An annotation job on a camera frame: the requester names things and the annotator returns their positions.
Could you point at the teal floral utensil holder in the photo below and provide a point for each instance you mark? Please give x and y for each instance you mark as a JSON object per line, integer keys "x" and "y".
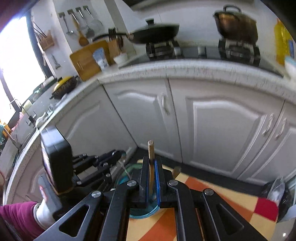
{"x": 132, "y": 171}

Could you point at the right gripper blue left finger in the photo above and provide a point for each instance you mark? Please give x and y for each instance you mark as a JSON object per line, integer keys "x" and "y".
{"x": 144, "y": 183}

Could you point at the black trash bag bin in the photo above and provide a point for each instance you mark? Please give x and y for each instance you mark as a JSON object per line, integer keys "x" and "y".
{"x": 278, "y": 192}

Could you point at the wooden cutting board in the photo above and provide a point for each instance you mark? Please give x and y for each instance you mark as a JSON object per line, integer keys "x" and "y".
{"x": 85, "y": 64}

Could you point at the colourful patterned table cloth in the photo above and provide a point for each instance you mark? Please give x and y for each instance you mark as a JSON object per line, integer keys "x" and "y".
{"x": 200, "y": 211}

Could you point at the white bowl with ladle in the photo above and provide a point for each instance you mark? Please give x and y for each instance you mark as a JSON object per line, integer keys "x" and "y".
{"x": 290, "y": 66}

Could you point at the wooden knife block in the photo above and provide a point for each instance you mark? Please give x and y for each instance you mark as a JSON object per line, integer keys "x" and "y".
{"x": 115, "y": 44}

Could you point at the hanging kitchen utensils set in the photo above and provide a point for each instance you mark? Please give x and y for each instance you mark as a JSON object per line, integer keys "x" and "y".
{"x": 81, "y": 19}

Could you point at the wall wooden chopstick rack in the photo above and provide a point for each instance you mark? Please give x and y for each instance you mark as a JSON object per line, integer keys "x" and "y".
{"x": 45, "y": 40}

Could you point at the bronze stock pot with lid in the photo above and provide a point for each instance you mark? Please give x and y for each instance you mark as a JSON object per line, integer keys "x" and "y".
{"x": 233, "y": 24}

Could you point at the wooden chopstick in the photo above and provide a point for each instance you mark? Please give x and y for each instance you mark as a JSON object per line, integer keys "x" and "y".
{"x": 150, "y": 145}
{"x": 176, "y": 171}

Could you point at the black frying pan with lid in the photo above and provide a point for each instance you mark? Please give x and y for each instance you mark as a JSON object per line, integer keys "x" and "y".
{"x": 152, "y": 33}

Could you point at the white ceramic soup spoon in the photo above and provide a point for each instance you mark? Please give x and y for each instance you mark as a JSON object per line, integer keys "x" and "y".
{"x": 121, "y": 163}

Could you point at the small white bowl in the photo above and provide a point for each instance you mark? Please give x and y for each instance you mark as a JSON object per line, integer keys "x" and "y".
{"x": 121, "y": 58}

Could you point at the black gas stove top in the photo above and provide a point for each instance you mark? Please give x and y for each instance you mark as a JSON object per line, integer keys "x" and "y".
{"x": 225, "y": 50}

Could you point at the yellow cooking oil bottle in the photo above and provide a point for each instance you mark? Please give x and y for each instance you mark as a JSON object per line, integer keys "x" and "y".
{"x": 283, "y": 43}

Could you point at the white gloved left hand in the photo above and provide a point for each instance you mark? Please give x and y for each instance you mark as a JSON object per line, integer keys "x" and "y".
{"x": 43, "y": 216}

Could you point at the magenta sleeved forearm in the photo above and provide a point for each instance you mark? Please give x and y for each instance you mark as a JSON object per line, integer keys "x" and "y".
{"x": 18, "y": 222}

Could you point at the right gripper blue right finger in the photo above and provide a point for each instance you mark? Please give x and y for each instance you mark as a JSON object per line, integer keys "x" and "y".
{"x": 160, "y": 182}

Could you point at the white blue packet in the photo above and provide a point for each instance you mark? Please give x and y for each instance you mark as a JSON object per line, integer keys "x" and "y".
{"x": 100, "y": 58}

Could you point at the yellow lidded casserole pot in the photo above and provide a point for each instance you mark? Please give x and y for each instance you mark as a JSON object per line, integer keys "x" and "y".
{"x": 64, "y": 86}

